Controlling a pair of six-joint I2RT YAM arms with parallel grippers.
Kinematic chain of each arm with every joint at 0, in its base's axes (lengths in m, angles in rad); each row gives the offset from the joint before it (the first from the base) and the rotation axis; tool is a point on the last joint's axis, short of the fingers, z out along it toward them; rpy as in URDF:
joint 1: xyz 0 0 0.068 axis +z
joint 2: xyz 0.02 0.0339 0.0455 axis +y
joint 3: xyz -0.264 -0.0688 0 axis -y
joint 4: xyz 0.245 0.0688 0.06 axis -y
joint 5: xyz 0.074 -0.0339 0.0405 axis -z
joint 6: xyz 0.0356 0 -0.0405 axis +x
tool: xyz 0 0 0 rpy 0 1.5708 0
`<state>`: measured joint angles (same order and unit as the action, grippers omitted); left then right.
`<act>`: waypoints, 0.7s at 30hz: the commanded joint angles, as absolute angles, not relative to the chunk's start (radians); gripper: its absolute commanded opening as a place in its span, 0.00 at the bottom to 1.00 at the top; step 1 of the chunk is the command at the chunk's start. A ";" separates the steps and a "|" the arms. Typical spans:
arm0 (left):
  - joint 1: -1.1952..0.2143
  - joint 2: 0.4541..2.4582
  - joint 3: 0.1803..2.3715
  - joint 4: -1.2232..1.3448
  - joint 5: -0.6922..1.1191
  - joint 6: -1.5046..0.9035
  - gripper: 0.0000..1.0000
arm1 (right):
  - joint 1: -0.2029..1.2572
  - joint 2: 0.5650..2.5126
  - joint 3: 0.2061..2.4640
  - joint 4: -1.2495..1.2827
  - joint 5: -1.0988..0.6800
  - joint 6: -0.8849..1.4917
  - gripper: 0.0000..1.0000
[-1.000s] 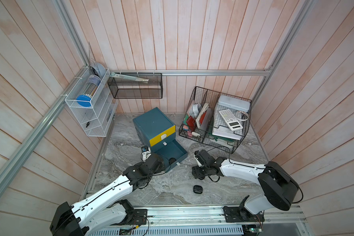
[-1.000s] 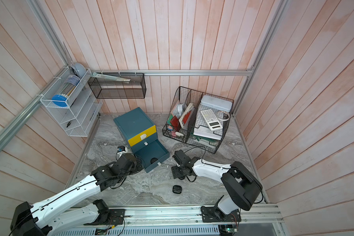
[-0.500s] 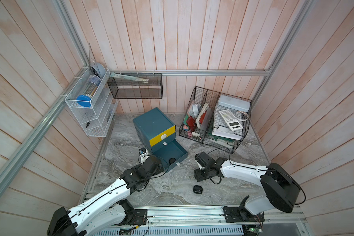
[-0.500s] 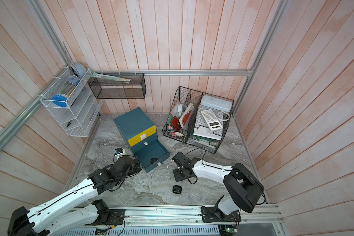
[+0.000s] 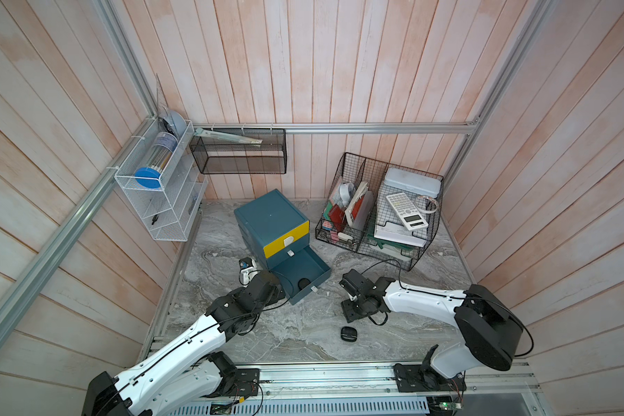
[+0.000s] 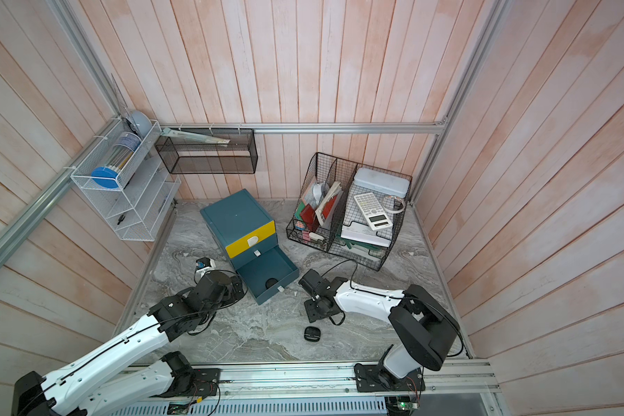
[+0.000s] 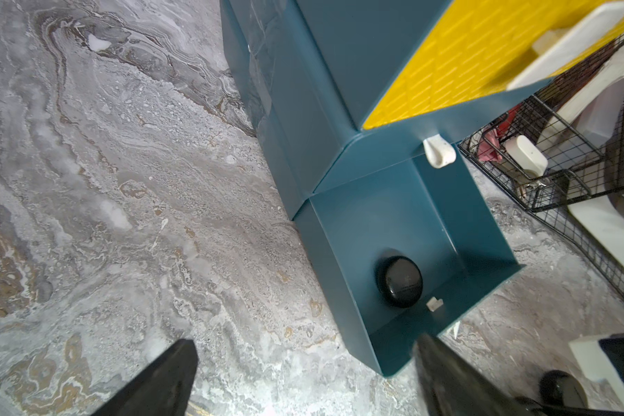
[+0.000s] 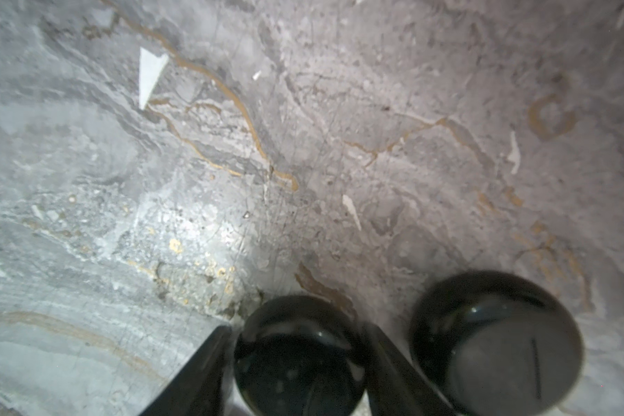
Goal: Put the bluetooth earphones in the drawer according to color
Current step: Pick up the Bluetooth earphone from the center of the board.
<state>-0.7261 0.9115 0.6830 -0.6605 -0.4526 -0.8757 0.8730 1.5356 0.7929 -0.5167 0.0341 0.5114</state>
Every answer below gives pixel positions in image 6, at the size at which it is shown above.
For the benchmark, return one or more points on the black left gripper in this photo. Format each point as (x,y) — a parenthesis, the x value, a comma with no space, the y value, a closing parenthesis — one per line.
(231,297)

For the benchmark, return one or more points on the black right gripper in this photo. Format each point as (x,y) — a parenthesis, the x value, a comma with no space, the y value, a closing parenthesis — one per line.
(311,313)

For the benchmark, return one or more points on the yellow drawer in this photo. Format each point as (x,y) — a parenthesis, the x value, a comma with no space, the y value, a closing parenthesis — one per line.
(251,239)

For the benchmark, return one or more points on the teal drawer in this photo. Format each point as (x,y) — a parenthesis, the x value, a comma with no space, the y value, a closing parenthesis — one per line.
(273,263)

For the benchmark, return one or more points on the teal drawer cabinet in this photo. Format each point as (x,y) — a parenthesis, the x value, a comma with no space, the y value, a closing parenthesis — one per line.
(234,217)

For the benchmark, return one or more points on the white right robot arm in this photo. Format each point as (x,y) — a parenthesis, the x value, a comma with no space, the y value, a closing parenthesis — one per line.
(426,330)

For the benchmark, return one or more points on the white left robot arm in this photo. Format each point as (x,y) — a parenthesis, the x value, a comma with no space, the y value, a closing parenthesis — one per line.
(94,385)

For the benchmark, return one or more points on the red booklet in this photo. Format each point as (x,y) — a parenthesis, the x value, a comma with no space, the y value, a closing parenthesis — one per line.
(309,218)

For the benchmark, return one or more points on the white calculator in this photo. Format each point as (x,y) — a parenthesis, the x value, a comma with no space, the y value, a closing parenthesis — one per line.
(373,212)

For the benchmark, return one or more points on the white plastic box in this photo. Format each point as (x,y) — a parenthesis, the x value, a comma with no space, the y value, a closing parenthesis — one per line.
(382,182)

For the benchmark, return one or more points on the blue capped clear tube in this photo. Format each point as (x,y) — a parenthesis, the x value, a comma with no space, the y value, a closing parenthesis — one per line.
(121,152)

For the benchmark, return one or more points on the grey blue bowl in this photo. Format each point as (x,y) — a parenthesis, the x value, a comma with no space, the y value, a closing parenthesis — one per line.
(139,123)

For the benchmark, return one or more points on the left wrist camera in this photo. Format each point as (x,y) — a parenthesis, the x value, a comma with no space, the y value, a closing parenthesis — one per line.
(203,265)

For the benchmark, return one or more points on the black wire desk organizer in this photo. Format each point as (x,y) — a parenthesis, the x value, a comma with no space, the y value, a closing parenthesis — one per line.
(329,188)

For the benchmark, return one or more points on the black mesh wall basket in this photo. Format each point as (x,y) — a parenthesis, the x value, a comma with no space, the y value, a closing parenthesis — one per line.
(208,150)

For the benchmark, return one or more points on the white wire mesh shelf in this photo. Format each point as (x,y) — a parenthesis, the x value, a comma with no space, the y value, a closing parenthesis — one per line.
(136,209)

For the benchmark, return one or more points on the aluminium frame rail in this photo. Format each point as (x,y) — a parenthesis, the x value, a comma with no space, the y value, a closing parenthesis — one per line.
(15,234)

